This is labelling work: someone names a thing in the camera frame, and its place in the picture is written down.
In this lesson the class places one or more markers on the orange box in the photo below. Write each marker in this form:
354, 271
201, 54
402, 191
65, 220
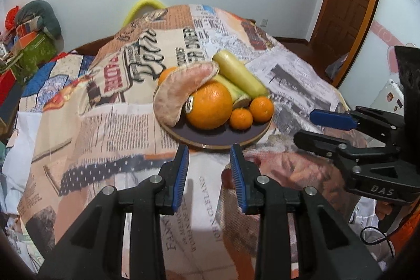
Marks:
28, 34

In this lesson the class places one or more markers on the dark cloth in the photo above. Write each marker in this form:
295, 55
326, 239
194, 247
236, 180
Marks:
338, 68

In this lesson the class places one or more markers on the yellow foam loop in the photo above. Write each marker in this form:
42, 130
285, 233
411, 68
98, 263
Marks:
144, 1

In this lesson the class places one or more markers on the pink wall sticker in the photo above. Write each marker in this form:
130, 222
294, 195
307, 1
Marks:
382, 27

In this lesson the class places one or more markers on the pink sweet potato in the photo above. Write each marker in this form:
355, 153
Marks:
170, 96

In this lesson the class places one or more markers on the grey plush pillow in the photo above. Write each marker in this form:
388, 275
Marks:
39, 9

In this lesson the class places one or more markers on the red box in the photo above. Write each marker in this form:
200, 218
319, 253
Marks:
6, 83

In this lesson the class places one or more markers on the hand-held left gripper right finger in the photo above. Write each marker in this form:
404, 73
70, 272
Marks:
238, 181

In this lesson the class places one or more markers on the wooden bed frame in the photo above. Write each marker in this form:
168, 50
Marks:
95, 43

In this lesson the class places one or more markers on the printed newspaper-pattern blanket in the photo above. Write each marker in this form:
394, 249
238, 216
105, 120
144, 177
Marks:
115, 135

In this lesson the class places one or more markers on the red plastic bag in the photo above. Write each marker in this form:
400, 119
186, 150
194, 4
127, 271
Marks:
11, 17

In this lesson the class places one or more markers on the small tangerine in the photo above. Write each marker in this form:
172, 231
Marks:
241, 119
262, 108

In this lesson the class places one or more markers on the yellow banana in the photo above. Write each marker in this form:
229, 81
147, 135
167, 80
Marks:
238, 96
239, 75

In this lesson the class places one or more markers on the green bag with clutter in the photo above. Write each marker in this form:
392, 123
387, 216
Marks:
36, 53

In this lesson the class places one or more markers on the orange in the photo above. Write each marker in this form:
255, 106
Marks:
165, 75
210, 106

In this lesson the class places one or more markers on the white wall socket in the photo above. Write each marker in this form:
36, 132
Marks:
262, 22

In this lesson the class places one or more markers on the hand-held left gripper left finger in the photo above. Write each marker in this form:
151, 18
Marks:
182, 181

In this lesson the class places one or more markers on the white case with stickers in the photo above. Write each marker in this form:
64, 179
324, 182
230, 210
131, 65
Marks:
387, 93

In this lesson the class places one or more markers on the purple plate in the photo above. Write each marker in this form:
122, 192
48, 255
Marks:
213, 137

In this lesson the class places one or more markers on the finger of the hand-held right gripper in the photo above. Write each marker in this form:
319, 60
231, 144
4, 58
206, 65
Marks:
331, 119
315, 142

